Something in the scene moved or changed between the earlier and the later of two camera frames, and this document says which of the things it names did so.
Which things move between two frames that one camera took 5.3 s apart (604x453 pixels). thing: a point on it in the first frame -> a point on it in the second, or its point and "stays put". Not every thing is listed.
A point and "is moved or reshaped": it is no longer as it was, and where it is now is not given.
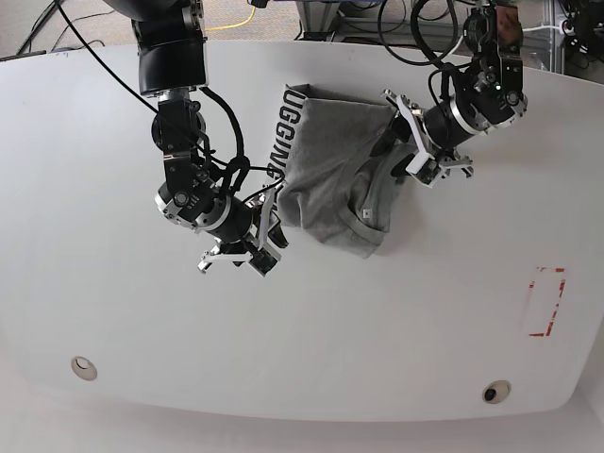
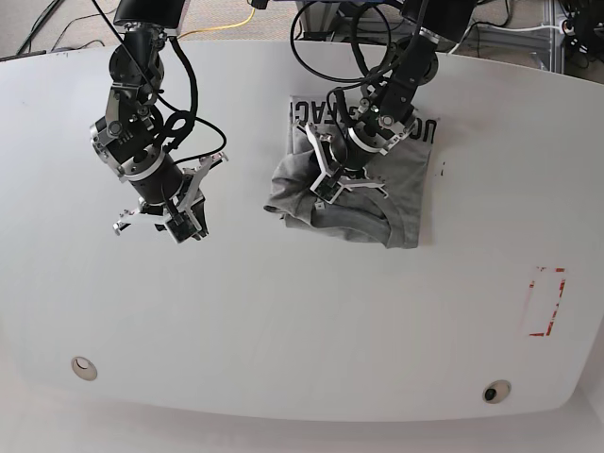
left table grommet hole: x=84 y=368 stays put
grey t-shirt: x=330 y=179 is moved or reshaped
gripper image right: x=427 y=136 -> x=330 y=184
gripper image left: x=244 y=230 -> x=184 y=216
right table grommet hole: x=496 y=392 stays put
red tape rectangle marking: x=553 y=311 stays put
